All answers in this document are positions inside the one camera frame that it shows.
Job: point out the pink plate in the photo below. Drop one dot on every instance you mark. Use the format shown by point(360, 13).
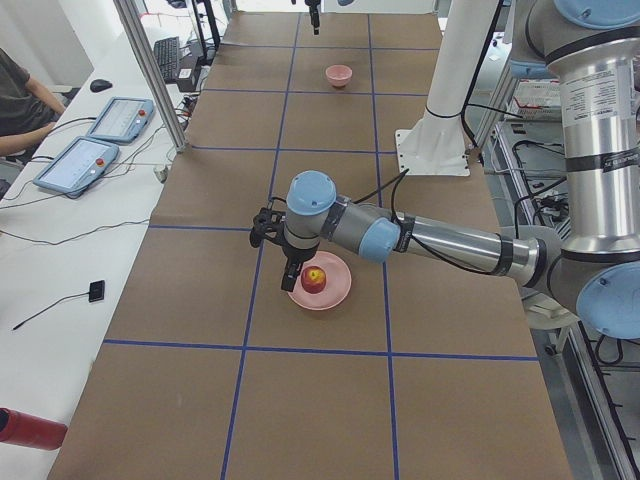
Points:
point(337, 287)

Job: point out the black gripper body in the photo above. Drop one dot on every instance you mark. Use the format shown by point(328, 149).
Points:
point(314, 15)
point(295, 254)

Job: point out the black keyboard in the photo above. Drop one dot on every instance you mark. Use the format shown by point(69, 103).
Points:
point(167, 55)

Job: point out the brown paper table cover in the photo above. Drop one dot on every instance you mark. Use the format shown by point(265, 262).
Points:
point(209, 370)

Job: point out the black computer mouse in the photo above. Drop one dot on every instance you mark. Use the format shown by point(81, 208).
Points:
point(100, 85)

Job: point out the far blue teach pendant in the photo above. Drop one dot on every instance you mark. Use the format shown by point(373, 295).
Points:
point(122, 120)

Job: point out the pink bowl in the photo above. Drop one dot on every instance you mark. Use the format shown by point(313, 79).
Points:
point(338, 75)

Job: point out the red water bottle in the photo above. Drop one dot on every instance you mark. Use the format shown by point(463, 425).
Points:
point(21, 429)

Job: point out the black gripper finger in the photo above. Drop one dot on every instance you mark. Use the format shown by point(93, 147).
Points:
point(315, 20)
point(292, 271)

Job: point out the small black square device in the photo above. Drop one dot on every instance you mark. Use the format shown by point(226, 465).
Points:
point(96, 291)

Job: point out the red yellow apple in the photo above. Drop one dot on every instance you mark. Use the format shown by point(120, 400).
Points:
point(313, 279)

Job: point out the white camera mast pedestal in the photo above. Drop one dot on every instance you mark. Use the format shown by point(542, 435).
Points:
point(435, 145)

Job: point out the near blue teach pendant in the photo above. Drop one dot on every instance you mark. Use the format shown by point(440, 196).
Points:
point(78, 166)

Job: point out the aluminium frame post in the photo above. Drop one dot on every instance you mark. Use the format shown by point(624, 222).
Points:
point(140, 45)

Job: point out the seated person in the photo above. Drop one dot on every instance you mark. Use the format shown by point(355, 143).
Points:
point(29, 111)

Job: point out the blue teach pendant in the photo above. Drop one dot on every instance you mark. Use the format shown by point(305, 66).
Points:
point(122, 120)
point(78, 166)

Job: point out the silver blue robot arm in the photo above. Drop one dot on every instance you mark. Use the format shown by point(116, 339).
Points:
point(594, 272)

